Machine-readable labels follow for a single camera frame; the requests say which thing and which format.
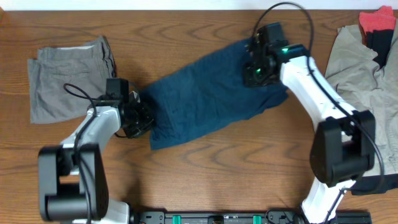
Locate navy blue shorts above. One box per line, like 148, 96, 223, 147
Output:
140, 39, 288, 150

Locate khaki beige garment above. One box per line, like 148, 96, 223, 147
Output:
325, 25, 397, 175

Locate red cloth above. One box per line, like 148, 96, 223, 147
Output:
359, 6, 396, 33

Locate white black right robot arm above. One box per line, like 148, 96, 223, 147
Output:
244, 40, 377, 223

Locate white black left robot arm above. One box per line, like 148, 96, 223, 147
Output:
38, 100, 154, 223

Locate black garment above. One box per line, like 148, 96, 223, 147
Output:
366, 29, 394, 68

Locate folded grey shorts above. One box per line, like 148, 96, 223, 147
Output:
27, 36, 116, 124

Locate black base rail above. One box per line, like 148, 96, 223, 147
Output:
130, 207, 373, 224

